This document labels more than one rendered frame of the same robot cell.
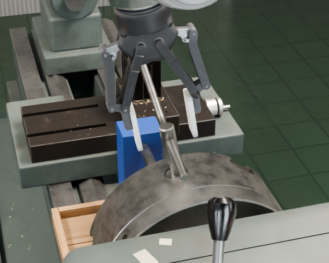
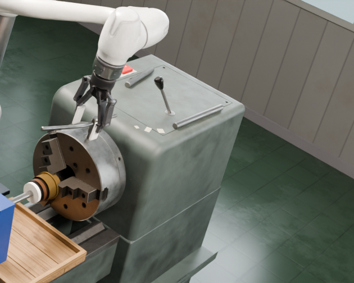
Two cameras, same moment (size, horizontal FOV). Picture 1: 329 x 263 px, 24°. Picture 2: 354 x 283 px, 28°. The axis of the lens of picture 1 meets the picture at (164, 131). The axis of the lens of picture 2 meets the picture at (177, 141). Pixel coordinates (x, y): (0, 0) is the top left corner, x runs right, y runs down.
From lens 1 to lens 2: 2.67 m
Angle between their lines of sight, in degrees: 105
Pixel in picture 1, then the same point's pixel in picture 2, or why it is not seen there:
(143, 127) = not seen: outside the picture
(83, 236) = (26, 275)
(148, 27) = not seen: hidden behind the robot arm
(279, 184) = not seen: outside the picture
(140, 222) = (114, 149)
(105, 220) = (107, 172)
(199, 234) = (125, 121)
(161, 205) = (108, 140)
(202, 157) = (71, 132)
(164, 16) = not seen: hidden behind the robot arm
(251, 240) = (117, 110)
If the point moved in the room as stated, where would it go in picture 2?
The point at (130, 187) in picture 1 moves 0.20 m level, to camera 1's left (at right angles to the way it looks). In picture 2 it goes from (98, 155) to (132, 191)
